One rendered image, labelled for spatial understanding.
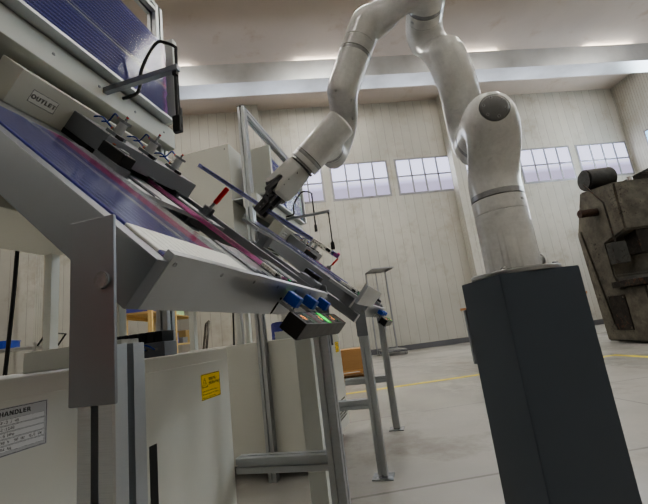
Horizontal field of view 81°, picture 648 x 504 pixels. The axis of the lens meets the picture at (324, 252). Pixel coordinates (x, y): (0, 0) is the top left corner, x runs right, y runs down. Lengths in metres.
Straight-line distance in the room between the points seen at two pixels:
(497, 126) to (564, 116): 11.75
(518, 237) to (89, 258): 0.81
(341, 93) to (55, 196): 0.76
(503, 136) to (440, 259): 8.61
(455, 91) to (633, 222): 5.28
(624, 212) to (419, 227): 4.64
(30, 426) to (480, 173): 0.96
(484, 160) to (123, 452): 0.86
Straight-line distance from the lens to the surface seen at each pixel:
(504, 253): 0.93
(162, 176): 1.16
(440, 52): 1.13
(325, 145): 1.03
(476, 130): 0.96
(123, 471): 0.41
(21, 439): 0.73
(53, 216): 0.53
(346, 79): 1.10
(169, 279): 0.46
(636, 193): 6.39
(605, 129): 13.23
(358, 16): 1.21
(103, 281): 0.39
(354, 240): 9.07
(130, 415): 0.42
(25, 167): 0.59
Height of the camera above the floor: 0.63
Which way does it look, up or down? 12 degrees up
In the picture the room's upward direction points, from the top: 7 degrees counter-clockwise
